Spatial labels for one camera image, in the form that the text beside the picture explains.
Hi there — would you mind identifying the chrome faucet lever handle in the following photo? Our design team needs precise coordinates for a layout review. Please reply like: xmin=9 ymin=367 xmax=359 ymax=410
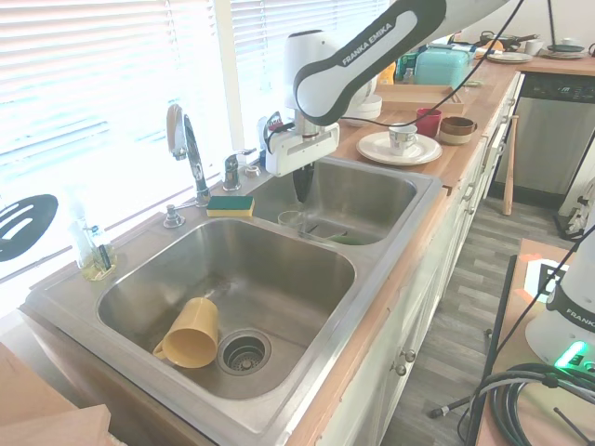
xmin=221 ymin=147 xmax=258 ymax=193

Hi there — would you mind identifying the white patterned teacup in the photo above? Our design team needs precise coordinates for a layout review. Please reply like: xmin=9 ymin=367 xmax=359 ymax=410
xmin=388 ymin=123 xmax=419 ymax=157

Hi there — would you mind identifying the yellow plastic mug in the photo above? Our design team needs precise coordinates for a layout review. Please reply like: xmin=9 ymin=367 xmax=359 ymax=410
xmin=152 ymin=296 xmax=220 ymax=370

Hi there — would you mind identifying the dark bowl on plates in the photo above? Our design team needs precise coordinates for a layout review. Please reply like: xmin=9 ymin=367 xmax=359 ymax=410
xmin=538 ymin=43 xmax=588 ymax=60

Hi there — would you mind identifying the red mug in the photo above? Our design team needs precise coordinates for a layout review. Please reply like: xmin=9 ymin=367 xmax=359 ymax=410
xmin=416 ymin=107 xmax=443 ymax=138

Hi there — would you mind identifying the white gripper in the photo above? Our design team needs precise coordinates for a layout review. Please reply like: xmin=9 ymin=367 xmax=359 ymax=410
xmin=264 ymin=124 xmax=341 ymax=203

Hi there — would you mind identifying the green bottle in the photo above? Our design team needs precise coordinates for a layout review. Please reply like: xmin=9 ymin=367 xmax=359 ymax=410
xmin=400 ymin=51 xmax=418 ymax=85

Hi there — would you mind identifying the wide white window blind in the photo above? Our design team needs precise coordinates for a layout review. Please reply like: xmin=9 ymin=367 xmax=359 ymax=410
xmin=0 ymin=0 xmax=220 ymax=280

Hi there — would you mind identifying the brown cardboard box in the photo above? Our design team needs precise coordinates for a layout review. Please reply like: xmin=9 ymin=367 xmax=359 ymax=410
xmin=0 ymin=341 xmax=113 ymax=446

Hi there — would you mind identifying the chrome soap dispenser pump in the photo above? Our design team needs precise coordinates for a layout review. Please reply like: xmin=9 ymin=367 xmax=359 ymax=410
xmin=162 ymin=203 xmax=187 ymax=230

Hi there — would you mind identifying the yellow and green sponge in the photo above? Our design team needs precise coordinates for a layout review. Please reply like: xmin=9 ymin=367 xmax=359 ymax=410
xmin=205 ymin=194 xmax=256 ymax=219

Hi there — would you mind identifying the clear bottle with yellow liquid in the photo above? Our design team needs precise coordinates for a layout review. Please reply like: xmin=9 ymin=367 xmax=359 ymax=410
xmin=64 ymin=185 xmax=119 ymax=282

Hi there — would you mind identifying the stainless steel dishwasher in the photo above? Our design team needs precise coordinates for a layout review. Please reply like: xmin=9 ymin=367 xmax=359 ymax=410
xmin=492 ymin=72 xmax=595 ymax=202

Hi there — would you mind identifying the wooden tray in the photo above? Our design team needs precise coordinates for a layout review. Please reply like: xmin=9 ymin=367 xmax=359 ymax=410
xmin=374 ymin=83 xmax=467 ymax=115

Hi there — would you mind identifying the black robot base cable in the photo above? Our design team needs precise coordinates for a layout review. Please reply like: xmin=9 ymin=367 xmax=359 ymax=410
xmin=457 ymin=239 xmax=585 ymax=446

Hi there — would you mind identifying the white dinner plate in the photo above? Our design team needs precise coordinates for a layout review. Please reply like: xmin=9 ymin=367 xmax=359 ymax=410
xmin=356 ymin=130 xmax=443 ymax=167

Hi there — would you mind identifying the stack of white bowls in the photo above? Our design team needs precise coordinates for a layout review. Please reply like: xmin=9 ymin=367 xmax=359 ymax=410
xmin=346 ymin=76 xmax=384 ymax=120

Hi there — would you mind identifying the teal bread box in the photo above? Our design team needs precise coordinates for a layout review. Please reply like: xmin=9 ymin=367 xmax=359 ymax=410
xmin=415 ymin=46 xmax=476 ymax=87

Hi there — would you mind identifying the stack of cream plates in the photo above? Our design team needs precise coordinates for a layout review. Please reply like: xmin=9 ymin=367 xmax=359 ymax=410
xmin=483 ymin=50 xmax=534 ymax=65

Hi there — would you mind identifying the coiled black cable bundle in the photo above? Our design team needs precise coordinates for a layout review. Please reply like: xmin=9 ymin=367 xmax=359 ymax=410
xmin=473 ymin=361 xmax=595 ymax=446

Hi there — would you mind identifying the clear drinking glass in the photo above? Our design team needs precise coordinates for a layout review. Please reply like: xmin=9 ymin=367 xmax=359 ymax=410
xmin=277 ymin=209 xmax=311 ymax=239

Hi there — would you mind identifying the white fiducial marker sheet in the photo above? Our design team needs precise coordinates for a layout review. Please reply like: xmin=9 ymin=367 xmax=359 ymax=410
xmin=518 ymin=253 xmax=566 ymax=306

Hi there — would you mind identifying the black camera stand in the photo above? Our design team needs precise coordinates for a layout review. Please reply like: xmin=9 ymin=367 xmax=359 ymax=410
xmin=430 ymin=254 xmax=519 ymax=446

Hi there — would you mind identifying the steel sink drain strainer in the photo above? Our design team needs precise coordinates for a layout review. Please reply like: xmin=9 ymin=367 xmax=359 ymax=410
xmin=217 ymin=328 xmax=273 ymax=374

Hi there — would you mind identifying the stainless steel double sink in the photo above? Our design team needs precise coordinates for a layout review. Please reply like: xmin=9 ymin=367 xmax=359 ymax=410
xmin=20 ymin=155 xmax=445 ymax=436

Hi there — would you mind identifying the black slotted spatula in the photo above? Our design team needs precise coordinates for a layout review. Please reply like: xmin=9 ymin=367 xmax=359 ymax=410
xmin=0 ymin=193 xmax=60 ymax=263

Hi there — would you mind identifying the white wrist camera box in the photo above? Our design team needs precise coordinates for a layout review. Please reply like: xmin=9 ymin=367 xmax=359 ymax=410
xmin=258 ymin=111 xmax=287 ymax=152

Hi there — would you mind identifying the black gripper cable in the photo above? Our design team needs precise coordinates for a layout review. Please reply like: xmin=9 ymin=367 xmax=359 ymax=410
xmin=263 ymin=0 xmax=529 ymax=152

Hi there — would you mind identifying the brown ceramic bowl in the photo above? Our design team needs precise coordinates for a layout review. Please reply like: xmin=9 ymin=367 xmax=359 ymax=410
xmin=439 ymin=115 xmax=480 ymax=147

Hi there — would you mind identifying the chrome gooseneck faucet spout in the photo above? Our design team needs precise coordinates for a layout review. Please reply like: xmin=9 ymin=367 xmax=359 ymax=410
xmin=165 ymin=102 xmax=211 ymax=209

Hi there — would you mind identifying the wooden baseball bat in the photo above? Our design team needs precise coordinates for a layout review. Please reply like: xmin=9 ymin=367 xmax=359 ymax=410
xmin=500 ymin=113 xmax=520 ymax=216

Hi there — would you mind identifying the white base cabinet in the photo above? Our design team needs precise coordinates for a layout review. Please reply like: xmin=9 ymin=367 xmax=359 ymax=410
xmin=320 ymin=73 xmax=524 ymax=446

